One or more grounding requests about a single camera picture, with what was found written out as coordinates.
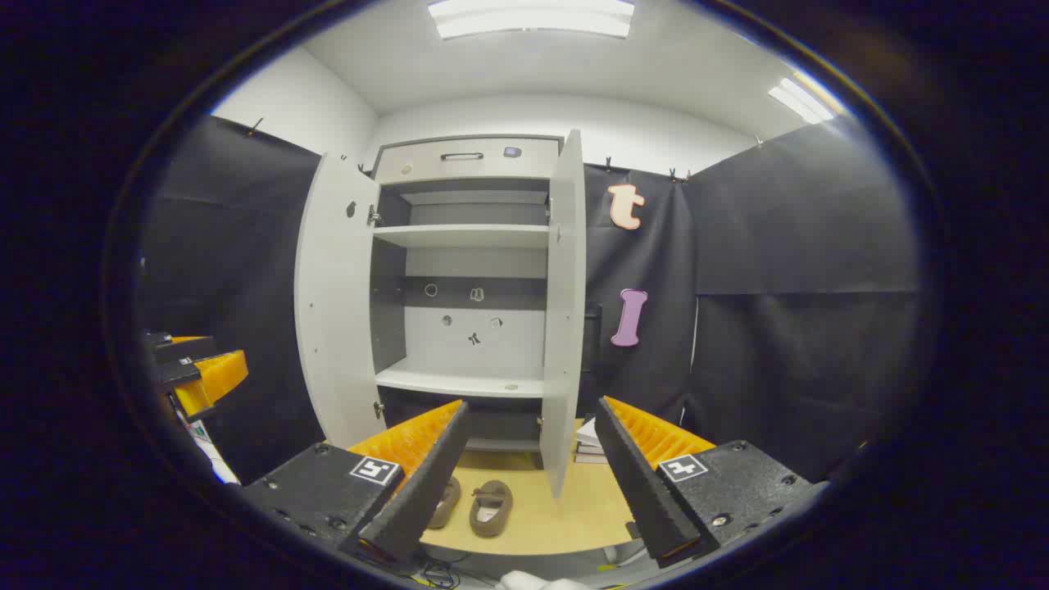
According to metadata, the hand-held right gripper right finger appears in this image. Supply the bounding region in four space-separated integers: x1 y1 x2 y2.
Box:
594 397 827 569

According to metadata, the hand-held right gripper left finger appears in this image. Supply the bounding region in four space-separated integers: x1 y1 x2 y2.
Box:
242 399 472 566

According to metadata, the brown fuzzy shoe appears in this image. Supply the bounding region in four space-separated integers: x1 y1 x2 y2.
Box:
470 480 514 538
426 477 462 529

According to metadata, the white shoe cabinet door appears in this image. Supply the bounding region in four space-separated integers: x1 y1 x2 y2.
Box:
293 152 388 450
538 129 588 499

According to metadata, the white shoe cabinet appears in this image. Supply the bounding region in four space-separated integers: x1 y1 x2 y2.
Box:
366 135 566 454

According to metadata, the white cabinet drawer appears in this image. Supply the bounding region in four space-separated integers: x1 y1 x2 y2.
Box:
377 138 562 183

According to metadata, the white paper sheet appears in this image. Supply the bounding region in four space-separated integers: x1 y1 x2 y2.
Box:
190 418 240 484

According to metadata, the black backdrop cloth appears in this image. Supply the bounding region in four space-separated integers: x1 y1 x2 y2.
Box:
139 115 923 484

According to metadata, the long ceiling light panel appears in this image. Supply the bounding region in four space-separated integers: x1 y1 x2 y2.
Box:
428 0 636 40
768 78 835 125

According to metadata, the black cable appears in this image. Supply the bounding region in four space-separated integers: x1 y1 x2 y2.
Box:
406 553 472 589

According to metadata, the black door handle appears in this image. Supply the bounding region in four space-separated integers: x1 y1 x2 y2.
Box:
584 303 604 374

